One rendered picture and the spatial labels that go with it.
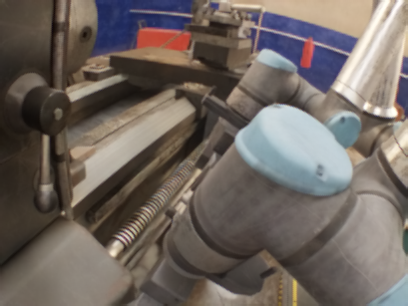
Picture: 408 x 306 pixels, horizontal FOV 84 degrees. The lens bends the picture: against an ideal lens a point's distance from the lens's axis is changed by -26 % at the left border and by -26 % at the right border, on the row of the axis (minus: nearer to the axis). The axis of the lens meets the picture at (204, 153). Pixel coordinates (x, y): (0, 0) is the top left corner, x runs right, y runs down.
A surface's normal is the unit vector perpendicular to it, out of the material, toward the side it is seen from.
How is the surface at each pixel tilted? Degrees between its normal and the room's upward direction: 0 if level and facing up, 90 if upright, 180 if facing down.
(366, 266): 50
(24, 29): 90
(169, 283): 24
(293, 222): 70
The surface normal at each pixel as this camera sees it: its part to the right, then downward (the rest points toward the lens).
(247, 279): 0.47, -0.63
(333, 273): -0.45, 0.15
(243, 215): -0.56, 0.34
